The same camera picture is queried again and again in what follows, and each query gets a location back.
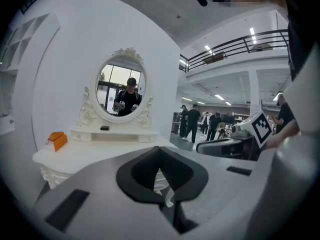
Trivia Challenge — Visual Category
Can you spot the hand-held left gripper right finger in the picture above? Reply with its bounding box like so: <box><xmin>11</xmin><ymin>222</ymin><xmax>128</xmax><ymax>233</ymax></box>
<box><xmin>159</xmin><ymin>145</ymin><xmax>271</xmax><ymax>240</ymax></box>

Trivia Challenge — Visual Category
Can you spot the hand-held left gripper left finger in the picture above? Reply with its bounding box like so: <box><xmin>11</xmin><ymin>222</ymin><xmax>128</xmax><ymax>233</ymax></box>
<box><xmin>32</xmin><ymin>145</ymin><xmax>181</xmax><ymax>240</ymax></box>

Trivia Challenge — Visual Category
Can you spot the white shelf unit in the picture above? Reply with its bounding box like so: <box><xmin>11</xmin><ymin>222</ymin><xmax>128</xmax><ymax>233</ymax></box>
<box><xmin>0</xmin><ymin>13</ymin><xmax>61</xmax><ymax>136</ymax></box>

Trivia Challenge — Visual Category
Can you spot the black balcony railing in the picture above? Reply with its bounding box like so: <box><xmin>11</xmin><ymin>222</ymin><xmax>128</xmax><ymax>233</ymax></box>
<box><xmin>19</xmin><ymin>0</ymin><xmax>44</xmax><ymax>14</ymax></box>
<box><xmin>179</xmin><ymin>29</ymin><xmax>290</xmax><ymax>73</ymax></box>

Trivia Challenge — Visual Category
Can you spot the white ornate dressing table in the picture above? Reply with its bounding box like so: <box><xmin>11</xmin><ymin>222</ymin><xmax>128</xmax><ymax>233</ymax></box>
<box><xmin>32</xmin><ymin>47</ymin><xmax>181</xmax><ymax>208</ymax></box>

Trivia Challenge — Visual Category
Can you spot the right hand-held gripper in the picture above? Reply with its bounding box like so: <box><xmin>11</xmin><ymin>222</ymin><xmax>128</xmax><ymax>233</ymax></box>
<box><xmin>195</xmin><ymin>108</ymin><xmax>274</xmax><ymax>162</ymax></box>

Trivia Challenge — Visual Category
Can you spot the person's black shirt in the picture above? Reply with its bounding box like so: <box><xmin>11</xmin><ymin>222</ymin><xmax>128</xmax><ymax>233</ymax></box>
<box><xmin>284</xmin><ymin>0</ymin><xmax>320</xmax><ymax>83</ymax></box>

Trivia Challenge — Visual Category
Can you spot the person's right forearm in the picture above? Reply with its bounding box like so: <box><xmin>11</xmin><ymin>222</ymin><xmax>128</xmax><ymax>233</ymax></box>
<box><xmin>264</xmin><ymin>118</ymin><xmax>300</xmax><ymax>150</ymax></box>

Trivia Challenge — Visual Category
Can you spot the white oval framed mirror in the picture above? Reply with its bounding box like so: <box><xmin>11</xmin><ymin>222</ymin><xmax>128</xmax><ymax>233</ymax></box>
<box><xmin>79</xmin><ymin>47</ymin><xmax>154</xmax><ymax>130</ymax></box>

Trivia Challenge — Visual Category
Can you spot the orange box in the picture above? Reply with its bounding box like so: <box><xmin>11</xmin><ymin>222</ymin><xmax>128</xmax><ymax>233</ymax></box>
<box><xmin>46</xmin><ymin>131</ymin><xmax>69</xmax><ymax>153</ymax></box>

